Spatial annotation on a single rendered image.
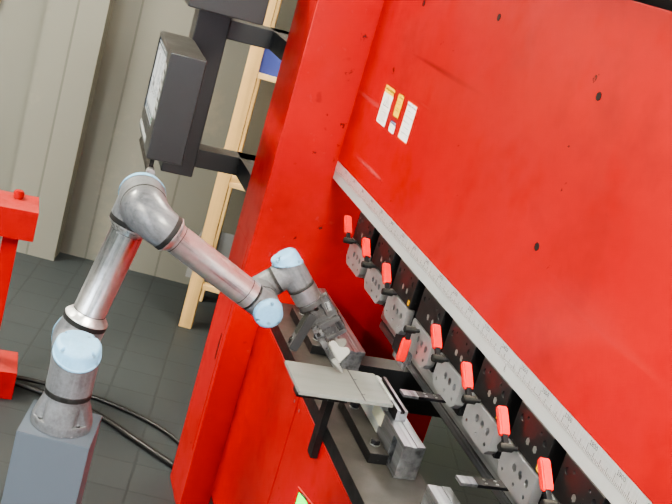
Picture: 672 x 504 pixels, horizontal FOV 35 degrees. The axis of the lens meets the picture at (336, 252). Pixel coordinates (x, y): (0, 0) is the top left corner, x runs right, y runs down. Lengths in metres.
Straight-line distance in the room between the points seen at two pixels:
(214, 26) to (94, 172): 2.27
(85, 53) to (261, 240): 2.42
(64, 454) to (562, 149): 1.40
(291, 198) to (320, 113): 0.30
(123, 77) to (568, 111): 3.93
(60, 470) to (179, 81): 1.37
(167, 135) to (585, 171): 1.77
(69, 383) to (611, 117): 1.42
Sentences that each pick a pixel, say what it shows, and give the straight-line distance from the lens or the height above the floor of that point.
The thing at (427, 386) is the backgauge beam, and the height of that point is 0.91.
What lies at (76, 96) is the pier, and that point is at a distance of 5.78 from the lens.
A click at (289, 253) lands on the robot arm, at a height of 1.30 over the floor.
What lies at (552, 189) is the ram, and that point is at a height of 1.74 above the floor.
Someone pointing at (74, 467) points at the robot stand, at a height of 0.71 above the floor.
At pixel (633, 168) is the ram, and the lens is 2.00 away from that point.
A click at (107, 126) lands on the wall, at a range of 5.95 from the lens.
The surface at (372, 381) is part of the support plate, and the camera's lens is 2.93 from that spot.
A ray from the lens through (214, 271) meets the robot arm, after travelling 2.61.
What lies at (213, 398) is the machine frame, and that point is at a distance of 3.78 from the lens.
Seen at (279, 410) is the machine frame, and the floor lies 0.70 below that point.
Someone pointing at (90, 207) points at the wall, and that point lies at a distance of 6.07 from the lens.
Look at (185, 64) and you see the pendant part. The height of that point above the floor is 1.57.
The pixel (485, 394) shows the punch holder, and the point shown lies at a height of 1.28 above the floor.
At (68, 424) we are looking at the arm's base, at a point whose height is 0.81.
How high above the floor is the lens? 2.12
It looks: 16 degrees down
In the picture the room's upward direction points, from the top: 17 degrees clockwise
